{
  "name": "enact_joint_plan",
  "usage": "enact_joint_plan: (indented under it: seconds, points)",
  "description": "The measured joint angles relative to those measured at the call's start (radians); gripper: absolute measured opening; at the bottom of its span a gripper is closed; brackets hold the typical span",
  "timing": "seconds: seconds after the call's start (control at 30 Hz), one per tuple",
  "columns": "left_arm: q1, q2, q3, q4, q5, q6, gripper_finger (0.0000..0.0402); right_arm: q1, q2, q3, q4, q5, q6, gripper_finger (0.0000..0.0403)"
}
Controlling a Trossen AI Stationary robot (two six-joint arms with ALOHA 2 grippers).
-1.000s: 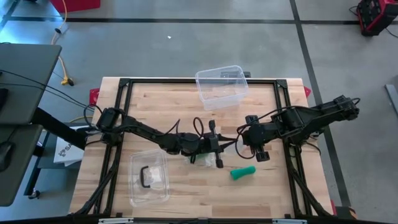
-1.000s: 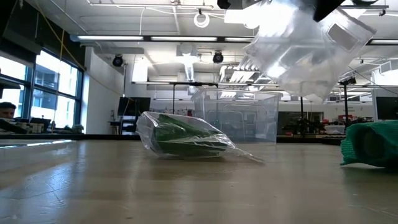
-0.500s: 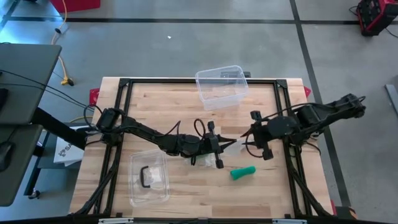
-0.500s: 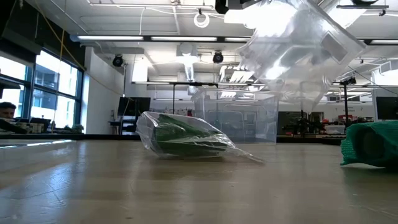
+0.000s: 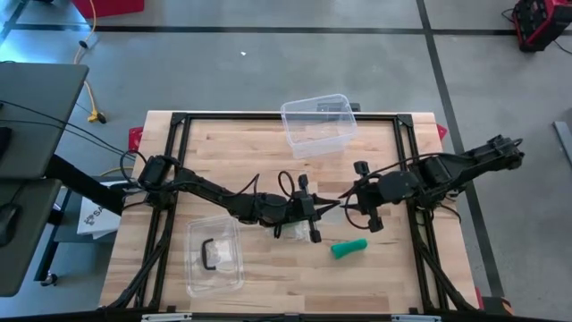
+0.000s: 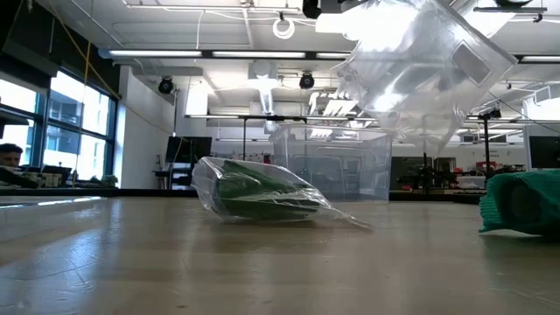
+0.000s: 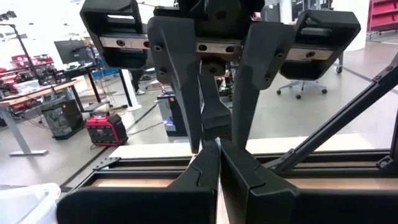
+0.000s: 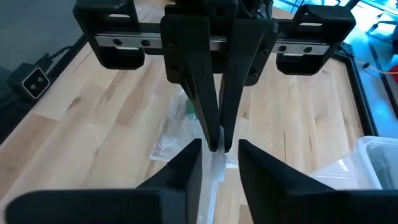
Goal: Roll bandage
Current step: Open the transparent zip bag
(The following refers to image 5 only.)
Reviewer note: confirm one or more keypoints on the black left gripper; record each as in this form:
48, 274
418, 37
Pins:
304, 208

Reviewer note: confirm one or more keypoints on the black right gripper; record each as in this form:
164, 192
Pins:
389, 188

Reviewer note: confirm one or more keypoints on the clear plastic bag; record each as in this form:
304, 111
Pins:
286, 232

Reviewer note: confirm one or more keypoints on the teal green bandage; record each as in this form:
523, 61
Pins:
348, 249

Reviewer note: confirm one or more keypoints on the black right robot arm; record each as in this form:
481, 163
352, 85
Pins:
469, 165

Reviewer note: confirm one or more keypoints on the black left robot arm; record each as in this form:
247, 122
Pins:
214, 192

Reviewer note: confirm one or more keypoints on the clear plastic container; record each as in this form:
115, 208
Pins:
319, 134

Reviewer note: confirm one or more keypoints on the small black box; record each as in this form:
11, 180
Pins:
355, 107

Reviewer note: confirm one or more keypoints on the red corner tag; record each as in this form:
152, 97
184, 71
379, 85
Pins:
441, 132
136, 139
479, 299

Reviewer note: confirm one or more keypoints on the grey metal bar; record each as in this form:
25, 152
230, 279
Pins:
564, 141

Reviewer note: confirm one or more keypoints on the white printed box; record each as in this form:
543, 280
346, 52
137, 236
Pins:
96, 219

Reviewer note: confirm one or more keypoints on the black angled support beam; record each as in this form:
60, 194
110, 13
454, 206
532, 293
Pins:
80, 181

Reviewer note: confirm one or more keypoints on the desk leg with caster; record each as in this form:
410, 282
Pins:
52, 243

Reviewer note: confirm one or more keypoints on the red bin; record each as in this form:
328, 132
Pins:
107, 6

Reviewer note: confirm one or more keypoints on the dark grey desk top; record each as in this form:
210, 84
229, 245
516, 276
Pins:
31, 250

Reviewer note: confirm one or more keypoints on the black computer mouse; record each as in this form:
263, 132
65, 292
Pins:
9, 223

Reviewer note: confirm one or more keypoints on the black metal table frame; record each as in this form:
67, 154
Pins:
268, 116

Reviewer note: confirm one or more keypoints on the silver metal bracket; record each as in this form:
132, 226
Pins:
415, 319
165, 318

